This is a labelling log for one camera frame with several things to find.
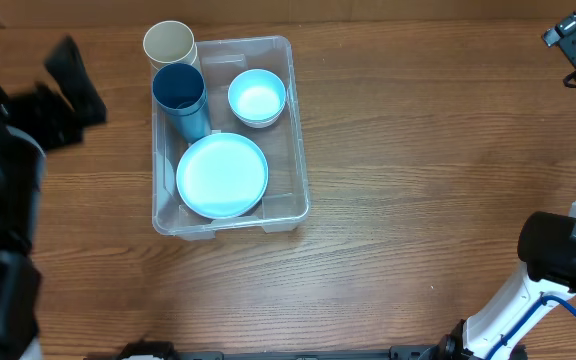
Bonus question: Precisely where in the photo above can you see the cream cup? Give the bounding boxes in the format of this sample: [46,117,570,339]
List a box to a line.
[142,20,201,70]

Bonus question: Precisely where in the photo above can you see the dark blue cup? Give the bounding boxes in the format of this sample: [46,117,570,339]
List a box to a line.
[152,63,212,143]
[174,99,205,116]

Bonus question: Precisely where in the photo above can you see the light blue plate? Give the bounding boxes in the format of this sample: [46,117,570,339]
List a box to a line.
[176,133,269,220]

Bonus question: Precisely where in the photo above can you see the light blue bowl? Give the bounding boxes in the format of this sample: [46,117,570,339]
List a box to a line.
[227,69,287,120]

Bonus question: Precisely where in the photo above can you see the dark blue cup front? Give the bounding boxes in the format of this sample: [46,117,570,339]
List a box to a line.
[174,99,205,116]

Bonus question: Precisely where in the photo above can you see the grey bowl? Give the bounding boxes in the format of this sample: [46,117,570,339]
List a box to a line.
[239,116,279,129]

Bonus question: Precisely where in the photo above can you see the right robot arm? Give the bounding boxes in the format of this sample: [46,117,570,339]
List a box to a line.
[421,15,576,359]

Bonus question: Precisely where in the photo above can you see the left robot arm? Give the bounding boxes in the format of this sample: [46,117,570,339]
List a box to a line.
[0,36,107,359]

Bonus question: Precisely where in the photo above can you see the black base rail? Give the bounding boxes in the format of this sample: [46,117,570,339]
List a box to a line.
[85,342,440,360]

